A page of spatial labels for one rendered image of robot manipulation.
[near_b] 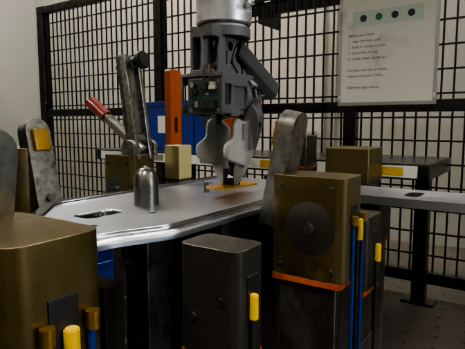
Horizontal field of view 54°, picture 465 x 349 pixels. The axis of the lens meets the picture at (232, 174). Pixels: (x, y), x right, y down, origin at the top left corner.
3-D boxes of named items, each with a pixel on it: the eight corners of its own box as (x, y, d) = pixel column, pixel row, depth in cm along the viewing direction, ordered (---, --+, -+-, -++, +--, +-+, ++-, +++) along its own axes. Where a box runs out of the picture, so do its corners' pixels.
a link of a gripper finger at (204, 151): (187, 183, 65) (190, 118, 63) (212, 179, 69) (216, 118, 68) (204, 187, 63) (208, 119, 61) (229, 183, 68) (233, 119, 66)
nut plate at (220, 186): (226, 190, 62) (226, 181, 62) (204, 188, 64) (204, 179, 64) (258, 184, 69) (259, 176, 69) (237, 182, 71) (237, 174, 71)
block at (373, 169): (362, 349, 83) (369, 148, 79) (320, 337, 87) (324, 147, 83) (376, 332, 89) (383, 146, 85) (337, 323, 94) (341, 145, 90)
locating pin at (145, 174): (147, 219, 57) (145, 167, 57) (129, 217, 59) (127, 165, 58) (164, 215, 60) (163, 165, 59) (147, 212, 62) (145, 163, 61)
